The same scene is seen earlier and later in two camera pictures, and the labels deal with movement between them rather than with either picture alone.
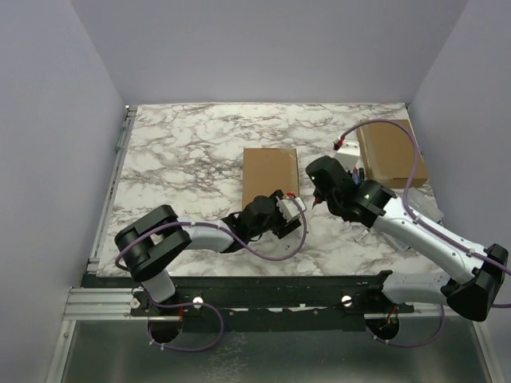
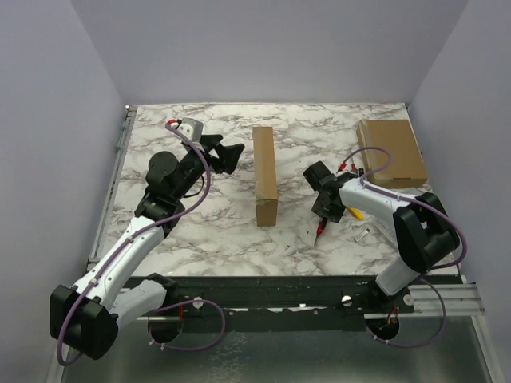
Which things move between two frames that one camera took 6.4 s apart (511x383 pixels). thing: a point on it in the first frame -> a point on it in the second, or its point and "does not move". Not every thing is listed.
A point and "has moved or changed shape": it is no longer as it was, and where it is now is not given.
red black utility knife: x=318 y=199 has moved or changed shape
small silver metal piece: x=361 y=235 does not move
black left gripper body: x=277 y=223 -> x=207 y=156
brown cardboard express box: x=268 y=169 has moved or changed shape
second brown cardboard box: x=389 y=155 does not move
